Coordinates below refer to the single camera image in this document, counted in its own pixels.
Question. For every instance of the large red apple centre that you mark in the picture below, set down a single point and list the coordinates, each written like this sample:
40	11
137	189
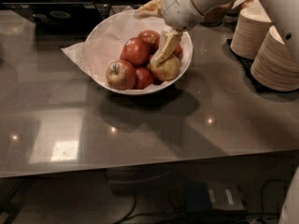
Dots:
136	51

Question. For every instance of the red apple back right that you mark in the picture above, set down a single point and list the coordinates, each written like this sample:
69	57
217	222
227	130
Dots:
177	52

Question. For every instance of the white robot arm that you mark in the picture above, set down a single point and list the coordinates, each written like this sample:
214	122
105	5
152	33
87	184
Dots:
283	13

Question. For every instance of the small red apple bottom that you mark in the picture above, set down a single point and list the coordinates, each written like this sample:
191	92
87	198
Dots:
144	78

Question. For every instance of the glass jar with cereal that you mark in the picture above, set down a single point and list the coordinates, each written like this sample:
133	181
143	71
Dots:
216	15

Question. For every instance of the stack paper plates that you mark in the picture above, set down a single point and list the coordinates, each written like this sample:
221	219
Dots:
274	66
251	29

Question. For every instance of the white paper liner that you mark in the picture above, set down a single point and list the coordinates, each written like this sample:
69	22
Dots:
102	44

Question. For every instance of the white ceramic bowl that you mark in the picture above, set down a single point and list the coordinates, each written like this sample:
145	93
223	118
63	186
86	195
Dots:
187	56

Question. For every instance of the black box under table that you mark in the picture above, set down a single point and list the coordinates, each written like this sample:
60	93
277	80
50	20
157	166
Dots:
226	198

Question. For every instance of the left stack paper plates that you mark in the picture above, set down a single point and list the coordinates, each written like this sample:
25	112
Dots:
251	29

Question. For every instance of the black mat under plates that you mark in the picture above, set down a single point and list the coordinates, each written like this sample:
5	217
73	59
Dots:
246	65

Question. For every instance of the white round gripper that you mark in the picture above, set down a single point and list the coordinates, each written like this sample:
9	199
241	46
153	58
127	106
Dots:
177	7

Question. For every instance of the red apple with sticker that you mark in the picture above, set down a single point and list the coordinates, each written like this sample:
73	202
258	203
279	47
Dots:
121	75

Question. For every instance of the right stack paper plates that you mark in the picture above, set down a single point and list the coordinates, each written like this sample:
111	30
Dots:
274	66

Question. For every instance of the red apple back middle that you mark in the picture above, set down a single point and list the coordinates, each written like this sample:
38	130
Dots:
149	36

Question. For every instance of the yellow green apple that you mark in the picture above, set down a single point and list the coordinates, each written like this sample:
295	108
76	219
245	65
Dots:
167	70

